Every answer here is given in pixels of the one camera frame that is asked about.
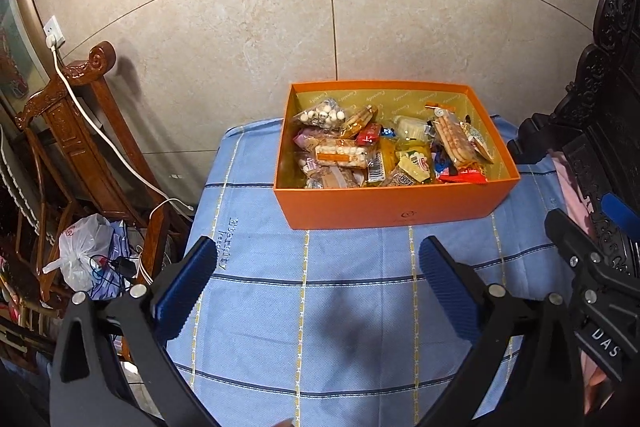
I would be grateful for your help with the framed picture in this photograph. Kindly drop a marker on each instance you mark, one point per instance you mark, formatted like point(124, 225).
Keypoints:
point(12, 47)

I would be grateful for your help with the dark carved wooden chair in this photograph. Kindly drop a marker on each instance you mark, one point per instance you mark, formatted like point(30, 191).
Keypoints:
point(595, 97)

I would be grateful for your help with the blue checked tablecloth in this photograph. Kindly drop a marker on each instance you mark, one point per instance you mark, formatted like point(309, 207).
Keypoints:
point(310, 307)

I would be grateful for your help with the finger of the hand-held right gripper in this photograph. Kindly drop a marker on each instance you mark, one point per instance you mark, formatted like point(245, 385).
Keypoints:
point(620, 209)
point(575, 252)

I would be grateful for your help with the small red snack packet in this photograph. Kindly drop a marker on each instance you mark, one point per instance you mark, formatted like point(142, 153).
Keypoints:
point(367, 134)

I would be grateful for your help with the red blue snack packet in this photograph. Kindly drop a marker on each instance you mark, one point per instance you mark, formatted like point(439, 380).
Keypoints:
point(462, 177)

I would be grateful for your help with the stick biscuit packet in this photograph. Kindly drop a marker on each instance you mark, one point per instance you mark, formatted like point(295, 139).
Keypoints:
point(455, 142)

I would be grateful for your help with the black charger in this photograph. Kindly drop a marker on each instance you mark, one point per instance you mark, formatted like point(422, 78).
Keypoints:
point(122, 266)

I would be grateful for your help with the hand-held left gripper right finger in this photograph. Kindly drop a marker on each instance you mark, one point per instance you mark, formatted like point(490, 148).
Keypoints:
point(450, 292)

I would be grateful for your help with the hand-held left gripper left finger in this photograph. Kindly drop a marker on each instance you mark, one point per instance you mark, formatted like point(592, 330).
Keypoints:
point(185, 287)

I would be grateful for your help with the blue striped plastic bag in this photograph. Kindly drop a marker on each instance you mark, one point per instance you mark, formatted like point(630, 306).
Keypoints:
point(117, 239)

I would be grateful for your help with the white wall socket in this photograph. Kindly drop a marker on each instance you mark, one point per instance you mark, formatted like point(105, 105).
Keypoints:
point(52, 27)

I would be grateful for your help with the brown wooden furniture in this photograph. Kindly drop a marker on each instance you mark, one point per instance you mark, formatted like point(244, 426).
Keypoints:
point(30, 267)

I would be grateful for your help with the carved brown wooden chair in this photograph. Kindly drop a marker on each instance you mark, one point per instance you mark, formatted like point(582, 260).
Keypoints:
point(75, 132)

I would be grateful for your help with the yellow green snack packet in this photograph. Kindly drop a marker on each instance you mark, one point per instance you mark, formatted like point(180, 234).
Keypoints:
point(415, 164)

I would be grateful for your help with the orange cardboard box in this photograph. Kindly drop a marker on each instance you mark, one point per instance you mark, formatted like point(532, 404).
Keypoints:
point(400, 207)

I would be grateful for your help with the white plastic bag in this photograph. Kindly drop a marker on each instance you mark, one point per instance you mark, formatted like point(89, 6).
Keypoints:
point(82, 242)

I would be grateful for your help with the tan snack packet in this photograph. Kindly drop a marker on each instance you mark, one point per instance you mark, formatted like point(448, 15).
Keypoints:
point(332, 179)

